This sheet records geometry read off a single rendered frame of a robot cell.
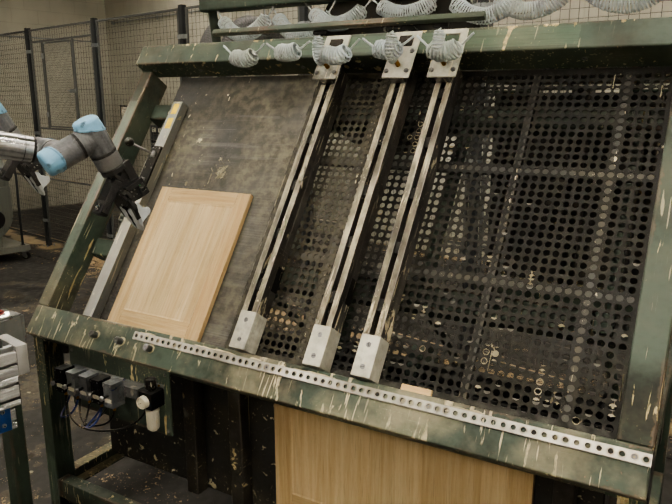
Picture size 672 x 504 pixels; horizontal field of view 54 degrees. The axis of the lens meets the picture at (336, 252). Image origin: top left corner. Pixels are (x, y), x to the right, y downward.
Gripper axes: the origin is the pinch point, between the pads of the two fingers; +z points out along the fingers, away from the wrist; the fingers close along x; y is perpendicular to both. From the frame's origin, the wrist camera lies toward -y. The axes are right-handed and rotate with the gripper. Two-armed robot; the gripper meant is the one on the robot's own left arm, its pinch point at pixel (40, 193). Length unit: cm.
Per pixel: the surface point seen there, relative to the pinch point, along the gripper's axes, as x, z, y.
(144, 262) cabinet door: -26.7, 34.7, 9.5
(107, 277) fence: -15.8, 35.5, -1.7
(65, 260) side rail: 8.9, 30.7, -3.8
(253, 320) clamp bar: -89, 42, 6
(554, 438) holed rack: -183, 59, 13
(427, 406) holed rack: -151, 55, 6
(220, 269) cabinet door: -62, 37, 18
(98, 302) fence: -17.2, 40.5, -10.2
